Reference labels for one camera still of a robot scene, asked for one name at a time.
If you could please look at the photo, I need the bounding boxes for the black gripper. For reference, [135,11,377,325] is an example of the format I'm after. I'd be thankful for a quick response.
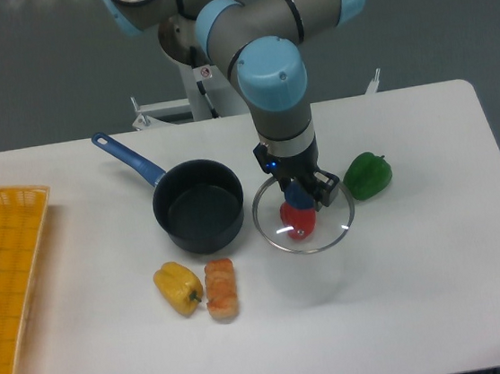
[253,131,340,211]

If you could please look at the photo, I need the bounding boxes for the glass lid blue knob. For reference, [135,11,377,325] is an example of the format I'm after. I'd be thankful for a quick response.
[251,178,355,254]

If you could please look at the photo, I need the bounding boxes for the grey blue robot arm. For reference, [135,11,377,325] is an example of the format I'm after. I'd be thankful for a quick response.
[102,0,366,207]

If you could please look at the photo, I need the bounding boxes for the red bell pepper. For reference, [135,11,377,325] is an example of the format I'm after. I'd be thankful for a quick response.
[279,202,316,240]

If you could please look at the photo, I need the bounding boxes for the green bell pepper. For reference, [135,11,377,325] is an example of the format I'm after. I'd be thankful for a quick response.
[343,152,392,202]

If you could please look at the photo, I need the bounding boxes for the orange bread loaf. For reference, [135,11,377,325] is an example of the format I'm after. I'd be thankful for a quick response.
[205,258,240,320]

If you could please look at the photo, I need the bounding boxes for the yellow bell pepper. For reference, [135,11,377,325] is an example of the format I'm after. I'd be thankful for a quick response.
[153,262,204,317]

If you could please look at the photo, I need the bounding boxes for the yellow woven basket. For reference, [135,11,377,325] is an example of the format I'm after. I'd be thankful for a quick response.
[0,185,50,374]

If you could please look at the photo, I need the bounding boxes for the black saucepan blue handle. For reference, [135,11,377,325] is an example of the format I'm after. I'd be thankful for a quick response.
[91,133,244,255]

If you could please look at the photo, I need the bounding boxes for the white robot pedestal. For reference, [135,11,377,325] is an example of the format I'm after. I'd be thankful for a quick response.
[123,23,385,132]

